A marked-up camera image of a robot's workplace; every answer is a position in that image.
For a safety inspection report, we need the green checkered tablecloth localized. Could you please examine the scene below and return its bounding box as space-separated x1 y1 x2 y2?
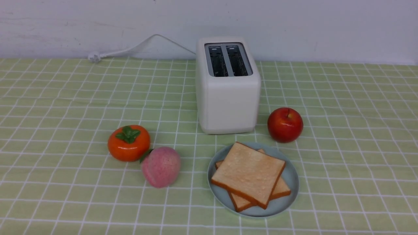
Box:
0 58 418 235

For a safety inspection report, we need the pink peach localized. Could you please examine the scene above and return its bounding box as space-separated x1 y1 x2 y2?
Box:
140 146 181 188

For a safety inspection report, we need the light blue round plate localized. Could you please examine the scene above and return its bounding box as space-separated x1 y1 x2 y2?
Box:
207 142 299 218

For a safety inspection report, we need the red apple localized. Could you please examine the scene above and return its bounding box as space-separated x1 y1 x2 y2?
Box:
267 107 304 143

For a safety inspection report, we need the white power cord with plug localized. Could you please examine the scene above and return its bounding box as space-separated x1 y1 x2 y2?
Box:
88 34 196 63

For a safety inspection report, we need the white two-slot toaster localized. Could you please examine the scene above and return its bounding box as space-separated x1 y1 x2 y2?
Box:
195 36 261 135

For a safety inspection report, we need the orange persimmon with green leaf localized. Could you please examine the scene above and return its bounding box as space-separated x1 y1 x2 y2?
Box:
107 125 151 162

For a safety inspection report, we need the toast slice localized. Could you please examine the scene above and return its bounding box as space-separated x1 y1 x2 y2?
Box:
215 149 291 212
210 142 286 210

